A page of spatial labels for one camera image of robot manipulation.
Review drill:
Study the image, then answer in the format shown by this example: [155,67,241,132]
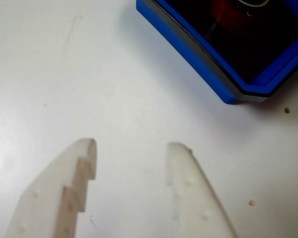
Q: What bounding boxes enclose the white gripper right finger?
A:
[166,141,239,238]

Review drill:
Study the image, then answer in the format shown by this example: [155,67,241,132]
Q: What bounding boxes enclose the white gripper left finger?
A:
[4,137,98,238]

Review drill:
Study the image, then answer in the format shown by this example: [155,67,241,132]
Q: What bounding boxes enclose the red tape roll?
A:
[210,0,271,33]

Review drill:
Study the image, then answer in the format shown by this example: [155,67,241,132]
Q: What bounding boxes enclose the blue square box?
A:
[136,0,298,105]

